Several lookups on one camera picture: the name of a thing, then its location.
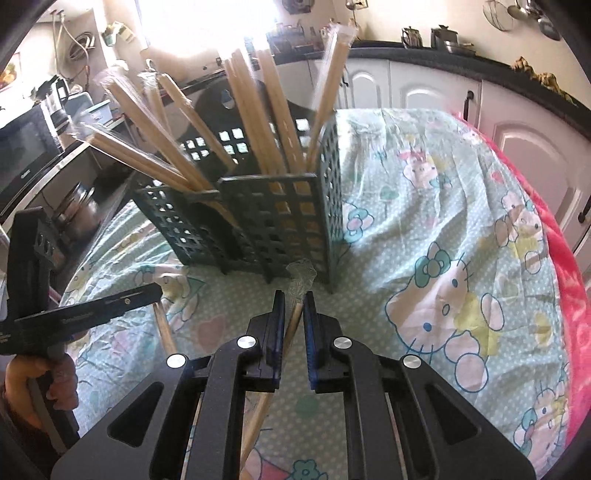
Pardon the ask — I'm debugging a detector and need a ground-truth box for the green grid utensil holder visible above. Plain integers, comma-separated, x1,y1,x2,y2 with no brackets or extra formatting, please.
134,80,345,294

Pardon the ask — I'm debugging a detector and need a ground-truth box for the black ladle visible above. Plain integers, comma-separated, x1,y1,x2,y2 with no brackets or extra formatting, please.
538,13,562,41

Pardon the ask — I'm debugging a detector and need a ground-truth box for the wooden chopstick pair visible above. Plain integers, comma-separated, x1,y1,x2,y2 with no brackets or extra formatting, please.
151,299,179,357
240,260,318,467

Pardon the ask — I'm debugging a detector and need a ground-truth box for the steel lidded pot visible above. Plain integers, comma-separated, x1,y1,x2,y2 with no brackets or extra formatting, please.
430,25,459,49

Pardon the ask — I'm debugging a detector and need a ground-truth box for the black microwave oven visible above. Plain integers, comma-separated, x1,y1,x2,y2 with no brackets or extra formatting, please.
0,99,65,210

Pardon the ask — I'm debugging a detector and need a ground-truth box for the white base kitchen cabinet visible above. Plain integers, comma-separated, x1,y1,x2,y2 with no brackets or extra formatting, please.
277,41,591,259

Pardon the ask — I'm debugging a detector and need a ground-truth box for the black electric kettle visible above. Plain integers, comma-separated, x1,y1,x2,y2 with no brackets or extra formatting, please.
44,76,70,127

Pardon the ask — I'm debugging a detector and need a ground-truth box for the glass pot with lid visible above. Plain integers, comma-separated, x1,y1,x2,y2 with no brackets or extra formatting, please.
54,181,101,237

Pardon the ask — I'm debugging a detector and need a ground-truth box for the kitchen window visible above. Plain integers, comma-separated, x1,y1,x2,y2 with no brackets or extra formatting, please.
139,0,287,51

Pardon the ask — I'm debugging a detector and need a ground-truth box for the ginger root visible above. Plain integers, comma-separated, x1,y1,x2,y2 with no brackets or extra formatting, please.
510,55,537,77
536,71,579,106

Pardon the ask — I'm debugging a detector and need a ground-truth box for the person's left forearm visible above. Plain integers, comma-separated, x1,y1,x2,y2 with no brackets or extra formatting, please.
0,392,61,467

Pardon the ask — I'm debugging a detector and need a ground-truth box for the pink fleece blanket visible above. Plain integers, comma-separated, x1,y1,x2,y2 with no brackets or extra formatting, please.
455,111,591,444

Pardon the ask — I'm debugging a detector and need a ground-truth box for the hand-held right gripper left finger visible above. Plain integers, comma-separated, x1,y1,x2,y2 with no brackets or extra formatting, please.
51,290,287,480

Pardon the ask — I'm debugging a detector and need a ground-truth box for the bunch of chopsticks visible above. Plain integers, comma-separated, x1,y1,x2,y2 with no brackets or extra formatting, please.
76,23,358,217

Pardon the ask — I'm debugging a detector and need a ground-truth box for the pale plastic storage box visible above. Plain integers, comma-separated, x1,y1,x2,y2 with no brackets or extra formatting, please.
69,92,112,127

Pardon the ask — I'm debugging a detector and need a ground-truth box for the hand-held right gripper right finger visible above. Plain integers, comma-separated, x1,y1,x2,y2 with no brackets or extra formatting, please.
301,291,539,480

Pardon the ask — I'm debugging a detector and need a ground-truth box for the cartoon printed tablecloth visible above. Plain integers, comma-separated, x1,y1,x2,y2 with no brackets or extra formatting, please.
60,106,573,480

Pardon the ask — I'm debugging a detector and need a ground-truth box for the person's left hand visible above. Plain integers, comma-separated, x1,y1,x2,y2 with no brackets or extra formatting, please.
6,354,78,430

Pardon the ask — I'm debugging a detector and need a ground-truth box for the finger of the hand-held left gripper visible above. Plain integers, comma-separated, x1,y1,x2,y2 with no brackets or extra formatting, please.
51,283,163,325

